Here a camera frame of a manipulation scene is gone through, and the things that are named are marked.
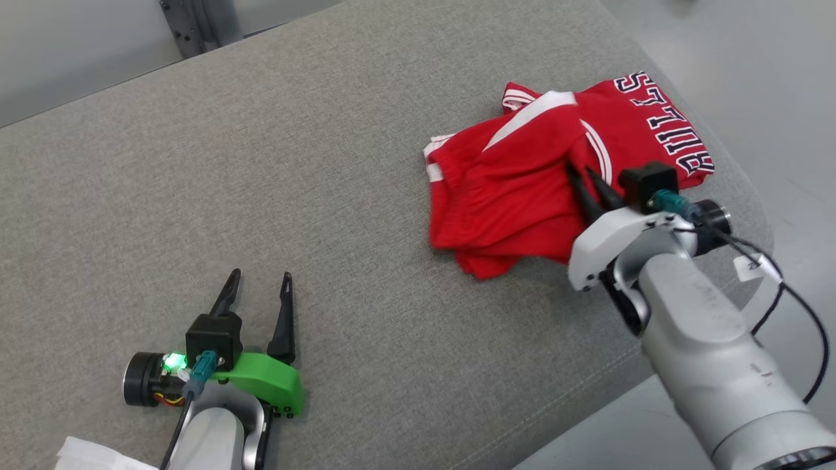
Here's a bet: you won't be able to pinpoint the white cable tag label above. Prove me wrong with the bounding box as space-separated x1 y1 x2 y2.
732 253 784 283

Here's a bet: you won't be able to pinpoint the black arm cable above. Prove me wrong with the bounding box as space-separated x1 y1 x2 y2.
159 390 197 470
702 221 831 405

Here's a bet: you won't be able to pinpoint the teal right camera connector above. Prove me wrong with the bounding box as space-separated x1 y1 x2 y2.
652 189 704 223

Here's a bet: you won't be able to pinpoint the grey fabric sofa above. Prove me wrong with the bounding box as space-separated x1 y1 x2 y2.
0 0 775 470

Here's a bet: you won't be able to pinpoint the white crumpled cloth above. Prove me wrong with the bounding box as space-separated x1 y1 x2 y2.
55 435 159 470

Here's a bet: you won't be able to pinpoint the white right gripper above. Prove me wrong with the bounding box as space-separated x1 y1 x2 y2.
564 161 696 292

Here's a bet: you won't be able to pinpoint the teal camera connector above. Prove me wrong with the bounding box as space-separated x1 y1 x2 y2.
181 350 219 401
652 189 704 223

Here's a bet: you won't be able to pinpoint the black perforated metal bracket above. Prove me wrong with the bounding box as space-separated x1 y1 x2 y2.
159 0 204 60

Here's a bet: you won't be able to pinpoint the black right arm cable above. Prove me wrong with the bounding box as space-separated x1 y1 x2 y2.
702 221 831 405

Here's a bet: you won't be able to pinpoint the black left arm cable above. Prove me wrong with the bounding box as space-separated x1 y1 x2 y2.
159 390 197 470

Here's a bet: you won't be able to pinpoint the teal left camera connector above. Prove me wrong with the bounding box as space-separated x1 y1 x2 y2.
181 350 219 401

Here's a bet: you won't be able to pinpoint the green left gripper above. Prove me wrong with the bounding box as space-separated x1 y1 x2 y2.
208 268 306 418

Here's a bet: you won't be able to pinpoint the red white-striped shorts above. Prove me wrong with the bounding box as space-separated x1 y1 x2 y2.
423 90 616 281

